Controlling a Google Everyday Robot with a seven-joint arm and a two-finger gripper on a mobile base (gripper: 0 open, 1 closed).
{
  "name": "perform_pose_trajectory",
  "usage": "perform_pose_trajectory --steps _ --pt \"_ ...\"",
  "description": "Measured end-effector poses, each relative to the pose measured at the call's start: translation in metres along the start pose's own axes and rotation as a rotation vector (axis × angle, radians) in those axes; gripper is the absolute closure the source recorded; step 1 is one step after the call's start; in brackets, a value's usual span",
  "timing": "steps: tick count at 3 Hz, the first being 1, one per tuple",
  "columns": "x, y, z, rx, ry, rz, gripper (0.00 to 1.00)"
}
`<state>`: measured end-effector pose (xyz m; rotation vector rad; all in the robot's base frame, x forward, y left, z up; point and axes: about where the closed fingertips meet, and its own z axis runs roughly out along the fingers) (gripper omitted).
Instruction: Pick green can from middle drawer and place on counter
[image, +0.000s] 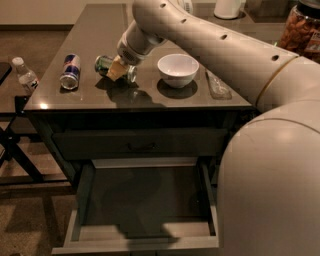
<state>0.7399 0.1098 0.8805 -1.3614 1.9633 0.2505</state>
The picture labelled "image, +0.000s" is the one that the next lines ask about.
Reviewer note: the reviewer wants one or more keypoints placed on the white bowl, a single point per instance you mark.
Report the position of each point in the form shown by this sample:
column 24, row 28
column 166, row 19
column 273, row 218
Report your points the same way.
column 177, row 70

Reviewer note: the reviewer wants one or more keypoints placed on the dark side table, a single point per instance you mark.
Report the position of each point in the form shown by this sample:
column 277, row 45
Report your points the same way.
column 15, row 126

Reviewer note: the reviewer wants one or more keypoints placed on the clear plastic bottle on counter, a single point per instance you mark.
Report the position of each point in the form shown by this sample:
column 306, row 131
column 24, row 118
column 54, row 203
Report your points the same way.
column 216, row 87

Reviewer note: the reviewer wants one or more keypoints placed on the white cylindrical container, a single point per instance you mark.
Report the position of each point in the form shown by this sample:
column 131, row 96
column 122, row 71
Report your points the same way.
column 227, row 9

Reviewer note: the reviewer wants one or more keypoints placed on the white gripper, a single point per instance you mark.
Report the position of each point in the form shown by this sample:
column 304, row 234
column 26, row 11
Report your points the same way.
column 130, row 53

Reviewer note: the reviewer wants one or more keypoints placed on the small water bottle white cap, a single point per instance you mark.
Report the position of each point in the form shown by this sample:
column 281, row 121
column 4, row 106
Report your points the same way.
column 26, row 77

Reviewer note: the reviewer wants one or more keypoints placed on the blue silver energy drink can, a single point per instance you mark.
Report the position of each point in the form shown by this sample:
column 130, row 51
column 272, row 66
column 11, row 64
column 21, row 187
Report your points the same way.
column 69, row 78

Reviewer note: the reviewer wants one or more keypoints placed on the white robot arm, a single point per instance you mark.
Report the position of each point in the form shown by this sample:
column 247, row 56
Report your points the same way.
column 268, row 194

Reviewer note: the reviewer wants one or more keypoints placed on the open middle drawer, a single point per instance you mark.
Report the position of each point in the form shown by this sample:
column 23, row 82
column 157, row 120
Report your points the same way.
column 164, row 210

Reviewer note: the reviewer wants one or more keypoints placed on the top left drawer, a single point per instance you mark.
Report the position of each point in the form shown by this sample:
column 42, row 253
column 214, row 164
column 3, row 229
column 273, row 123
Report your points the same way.
column 135, row 143

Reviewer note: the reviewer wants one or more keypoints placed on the snack jar with black lid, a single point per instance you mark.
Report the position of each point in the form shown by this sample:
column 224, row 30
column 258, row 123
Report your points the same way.
column 301, row 34

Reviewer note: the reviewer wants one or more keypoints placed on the green soda can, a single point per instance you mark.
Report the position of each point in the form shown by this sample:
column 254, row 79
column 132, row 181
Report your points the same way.
column 103, row 63

